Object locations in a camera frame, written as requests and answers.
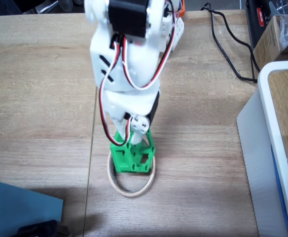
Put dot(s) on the green hexagonal printed component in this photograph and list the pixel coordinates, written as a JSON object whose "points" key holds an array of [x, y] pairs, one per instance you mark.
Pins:
{"points": [[124, 158]]}

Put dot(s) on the beige masking tape roll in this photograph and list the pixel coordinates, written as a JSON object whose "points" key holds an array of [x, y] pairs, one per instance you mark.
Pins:
{"points": [[134, 193]]}

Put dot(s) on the orange black table clamp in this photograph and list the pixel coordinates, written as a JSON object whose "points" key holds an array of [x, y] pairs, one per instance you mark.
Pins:
{"points": [[181, 10]]}

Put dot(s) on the white ribbed container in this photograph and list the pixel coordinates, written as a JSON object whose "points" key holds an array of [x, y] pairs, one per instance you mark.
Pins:
{"points": [[257, 148]]}

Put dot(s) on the chrome metal tube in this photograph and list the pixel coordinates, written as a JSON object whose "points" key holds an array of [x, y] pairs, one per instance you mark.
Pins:
{"points": [[47, 7]]}

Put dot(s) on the blue foam sheet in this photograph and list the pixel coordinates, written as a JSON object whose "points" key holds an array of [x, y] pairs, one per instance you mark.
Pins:
{"points": [[15, 209]]}

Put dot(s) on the black device red label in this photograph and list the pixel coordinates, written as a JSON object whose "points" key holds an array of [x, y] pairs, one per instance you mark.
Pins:
{"points": [[253, 24]]}

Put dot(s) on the brown cardboard box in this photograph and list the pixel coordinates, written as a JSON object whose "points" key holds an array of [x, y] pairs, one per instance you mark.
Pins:
{"points": [[266, 47]]}

